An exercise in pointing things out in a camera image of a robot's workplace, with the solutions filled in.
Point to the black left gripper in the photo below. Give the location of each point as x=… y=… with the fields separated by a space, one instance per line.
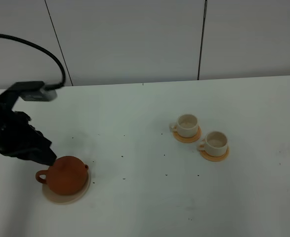
x=18 y=138

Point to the orange saucer far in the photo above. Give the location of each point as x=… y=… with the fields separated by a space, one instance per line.
x=193 y=139

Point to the brown clay teapot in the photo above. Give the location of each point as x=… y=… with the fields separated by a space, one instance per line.
x=66 y=176

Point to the beige round teapot coaster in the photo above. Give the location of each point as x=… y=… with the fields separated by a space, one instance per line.
x=67 y=199

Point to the white teacup near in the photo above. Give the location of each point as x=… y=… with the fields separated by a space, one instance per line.
x=215 y=144

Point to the white teacup far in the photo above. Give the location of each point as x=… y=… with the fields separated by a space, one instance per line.
x=185 y=126

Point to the orange saucer near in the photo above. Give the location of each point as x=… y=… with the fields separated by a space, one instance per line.
x=206 y=156

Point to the orange saucer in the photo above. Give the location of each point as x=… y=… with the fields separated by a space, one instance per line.
x=206 y=156
x=193 y=139

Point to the white teacup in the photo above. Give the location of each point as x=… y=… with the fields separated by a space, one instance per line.
x=215 y=144
x=185 y=126

